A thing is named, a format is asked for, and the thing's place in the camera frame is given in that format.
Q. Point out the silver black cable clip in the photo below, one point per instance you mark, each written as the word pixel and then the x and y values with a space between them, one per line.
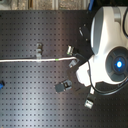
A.
pixel 70 50

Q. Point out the black bracket on arm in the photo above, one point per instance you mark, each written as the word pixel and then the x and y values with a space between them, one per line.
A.
pixel 84 32

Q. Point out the black perforated breadboard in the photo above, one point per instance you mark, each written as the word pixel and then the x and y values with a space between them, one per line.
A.
pixel 28 99

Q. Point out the black camera module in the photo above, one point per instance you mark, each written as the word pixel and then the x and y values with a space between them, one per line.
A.
pixel 63 86

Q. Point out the silver usb connector plug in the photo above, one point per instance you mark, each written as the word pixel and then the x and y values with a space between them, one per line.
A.
pixel 90 99

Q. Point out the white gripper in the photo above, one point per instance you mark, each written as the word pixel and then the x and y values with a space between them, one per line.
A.
pixel 82 72

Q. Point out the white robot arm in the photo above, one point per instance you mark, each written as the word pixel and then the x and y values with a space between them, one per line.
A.
pixel 109 62

